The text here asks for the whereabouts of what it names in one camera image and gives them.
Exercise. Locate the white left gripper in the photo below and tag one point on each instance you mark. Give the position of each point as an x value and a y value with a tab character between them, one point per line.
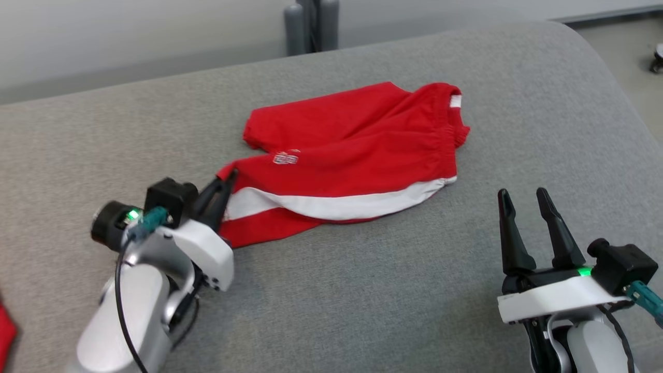
215	254

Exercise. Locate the grey metal partition post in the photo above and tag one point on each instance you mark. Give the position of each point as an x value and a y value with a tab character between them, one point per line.
310	23

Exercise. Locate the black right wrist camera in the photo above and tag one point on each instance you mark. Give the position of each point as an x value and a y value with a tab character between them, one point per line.
624	267

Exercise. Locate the red white basketball jersey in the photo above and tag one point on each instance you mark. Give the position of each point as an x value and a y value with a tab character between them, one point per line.
5	331

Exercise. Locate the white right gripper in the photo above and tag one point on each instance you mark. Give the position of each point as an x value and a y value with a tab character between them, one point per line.
554	298

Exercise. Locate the grey cylinder post foot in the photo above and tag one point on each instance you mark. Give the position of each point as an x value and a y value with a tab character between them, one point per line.
294	31
329	26

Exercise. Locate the red shorts white stripe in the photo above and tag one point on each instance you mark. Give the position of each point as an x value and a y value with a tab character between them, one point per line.
352	150

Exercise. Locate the black caster wheel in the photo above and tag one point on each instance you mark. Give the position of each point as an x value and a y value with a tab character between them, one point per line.
658	59

